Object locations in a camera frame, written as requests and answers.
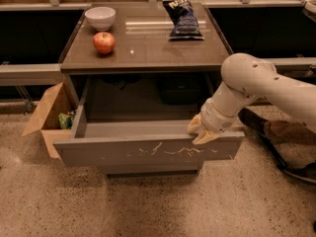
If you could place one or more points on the dark blue chip bag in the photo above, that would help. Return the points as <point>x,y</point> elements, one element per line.
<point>185,22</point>

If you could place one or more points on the grey drawer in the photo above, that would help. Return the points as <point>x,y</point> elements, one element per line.
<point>129,126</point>
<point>139,169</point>

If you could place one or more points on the grey drawer cabinet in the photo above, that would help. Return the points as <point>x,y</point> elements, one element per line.
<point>185,70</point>

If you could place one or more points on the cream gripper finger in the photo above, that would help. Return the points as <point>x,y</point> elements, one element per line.
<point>204,136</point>
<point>195,125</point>

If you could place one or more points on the grey top drawer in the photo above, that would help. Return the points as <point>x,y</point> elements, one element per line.
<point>129,126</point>

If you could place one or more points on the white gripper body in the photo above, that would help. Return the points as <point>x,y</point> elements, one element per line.
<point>215,119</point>

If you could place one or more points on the grey bottom drawer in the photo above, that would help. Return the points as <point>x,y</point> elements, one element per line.
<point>139,169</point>

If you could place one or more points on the red apple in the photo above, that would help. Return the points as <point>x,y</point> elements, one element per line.
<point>104,42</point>

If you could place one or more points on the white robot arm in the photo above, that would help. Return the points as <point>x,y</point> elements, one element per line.
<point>279,108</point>

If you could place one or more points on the open cardboard box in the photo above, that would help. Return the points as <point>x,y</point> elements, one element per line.
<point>54,101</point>

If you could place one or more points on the grey metal railing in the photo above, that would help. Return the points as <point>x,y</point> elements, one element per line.
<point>50,74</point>

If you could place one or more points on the dark robot base leg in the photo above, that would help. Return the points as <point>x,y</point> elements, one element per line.
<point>281,131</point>

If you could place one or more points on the white ceramic bowl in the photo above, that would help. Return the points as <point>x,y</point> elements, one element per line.
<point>100,18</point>

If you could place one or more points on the green snack bag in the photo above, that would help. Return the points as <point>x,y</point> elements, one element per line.
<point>66,120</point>

